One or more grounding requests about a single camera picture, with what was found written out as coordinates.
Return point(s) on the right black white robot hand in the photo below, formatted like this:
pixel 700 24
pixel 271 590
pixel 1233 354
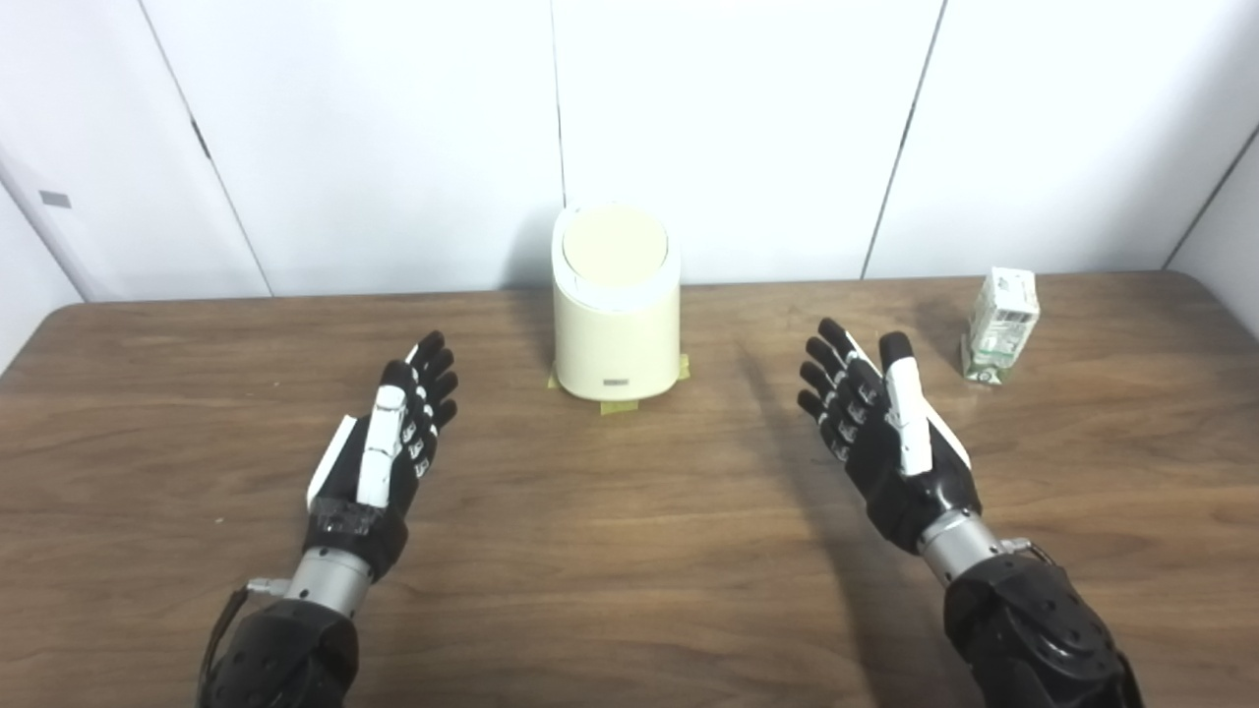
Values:
pixel 910 492

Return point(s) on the black wall panel hinge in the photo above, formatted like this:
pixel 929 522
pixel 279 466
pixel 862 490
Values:
pixel 201 138

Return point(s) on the cream-colored cylindrical bin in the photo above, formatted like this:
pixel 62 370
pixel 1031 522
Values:
pixel 615 344

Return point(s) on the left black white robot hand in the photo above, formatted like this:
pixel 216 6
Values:
pixel 346 521

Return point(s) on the gray wall label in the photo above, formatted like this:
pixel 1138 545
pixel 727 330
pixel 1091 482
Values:
pixel 55 199

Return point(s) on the green white milk carton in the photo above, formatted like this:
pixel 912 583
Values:
pixel 1001 324

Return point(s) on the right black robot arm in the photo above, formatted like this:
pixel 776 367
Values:
pixel 1033 639

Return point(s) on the round cream bin lid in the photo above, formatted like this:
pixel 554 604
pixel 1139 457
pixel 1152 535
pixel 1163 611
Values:
pixel 615 246

